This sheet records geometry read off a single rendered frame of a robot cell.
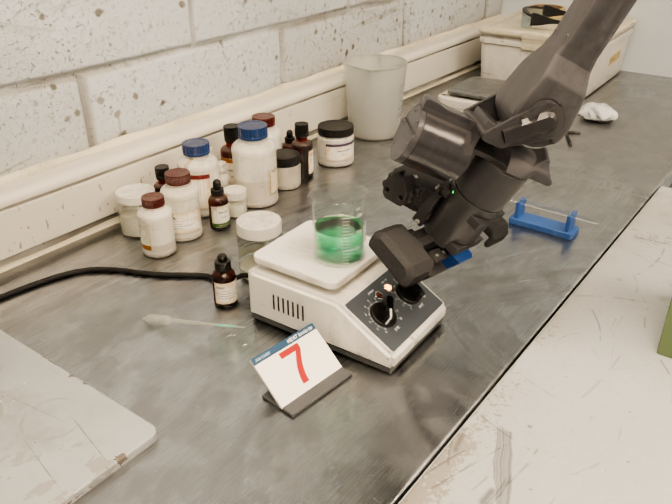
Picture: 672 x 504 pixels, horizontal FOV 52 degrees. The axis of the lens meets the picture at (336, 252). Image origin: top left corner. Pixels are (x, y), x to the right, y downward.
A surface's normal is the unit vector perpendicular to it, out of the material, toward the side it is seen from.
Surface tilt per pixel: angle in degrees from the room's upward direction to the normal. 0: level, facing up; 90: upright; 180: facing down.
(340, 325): 90
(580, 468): 0
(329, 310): 90
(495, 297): 0
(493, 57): 93
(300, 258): 0
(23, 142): 90
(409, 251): 30
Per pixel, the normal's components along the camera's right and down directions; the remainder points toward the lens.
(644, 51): -0.59, 0.39
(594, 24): 0.07, 0.48
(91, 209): 0.80, 0.29
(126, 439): 0.00, -0.88
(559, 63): 0.29, 0.02
